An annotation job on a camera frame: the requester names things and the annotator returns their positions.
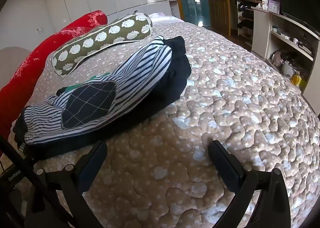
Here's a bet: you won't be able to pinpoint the striped navy patch pants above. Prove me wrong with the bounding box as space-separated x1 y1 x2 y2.
13 36 191 160

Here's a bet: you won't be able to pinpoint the red long pillow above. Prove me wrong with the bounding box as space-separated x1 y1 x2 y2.
1 10 107 138

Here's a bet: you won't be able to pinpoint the yellow bottle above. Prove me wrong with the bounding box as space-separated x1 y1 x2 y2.
290 72 306 89

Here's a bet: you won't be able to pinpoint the beige rounded headboard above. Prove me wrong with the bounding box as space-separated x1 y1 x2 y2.
0 46 30 88

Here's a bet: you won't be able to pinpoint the white shelf unit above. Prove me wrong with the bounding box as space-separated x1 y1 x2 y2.
252 8 319 115

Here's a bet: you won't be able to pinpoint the olive hedgehog print pillow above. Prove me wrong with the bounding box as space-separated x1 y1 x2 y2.
51 13 152 78

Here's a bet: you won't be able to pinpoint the black television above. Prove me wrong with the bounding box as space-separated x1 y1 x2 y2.
280 0 319 33

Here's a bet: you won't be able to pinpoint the cluttered dark shoe rack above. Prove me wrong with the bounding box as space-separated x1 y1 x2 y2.
235 0 267 48

